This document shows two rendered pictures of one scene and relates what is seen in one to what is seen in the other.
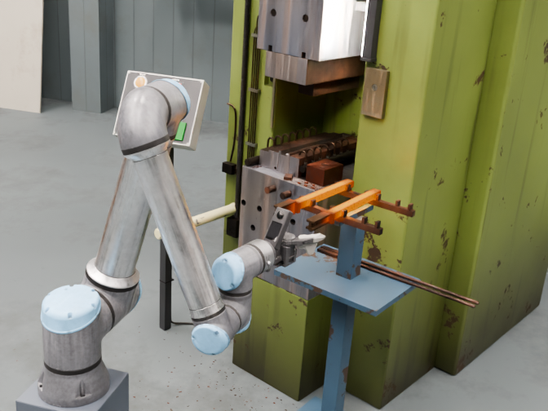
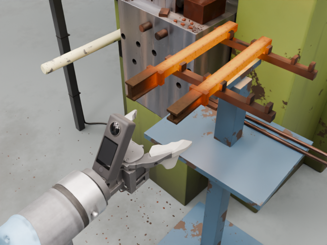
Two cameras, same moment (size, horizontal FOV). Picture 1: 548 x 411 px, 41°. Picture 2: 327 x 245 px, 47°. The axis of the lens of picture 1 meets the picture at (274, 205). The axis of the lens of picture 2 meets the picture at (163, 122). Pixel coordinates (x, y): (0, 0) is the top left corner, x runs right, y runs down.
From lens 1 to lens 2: 1.43 m
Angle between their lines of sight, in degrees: 21
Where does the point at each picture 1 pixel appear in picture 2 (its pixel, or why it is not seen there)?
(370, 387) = not seen: hidden behind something
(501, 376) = not seen: outside the picture
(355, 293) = (235, 171)
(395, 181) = (288, 17)
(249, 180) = (126, 14)
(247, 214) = (128, 47)
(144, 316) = (65, 117)
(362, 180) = (247, 14)
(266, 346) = not seen: hidden behind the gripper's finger
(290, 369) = (177, 183)
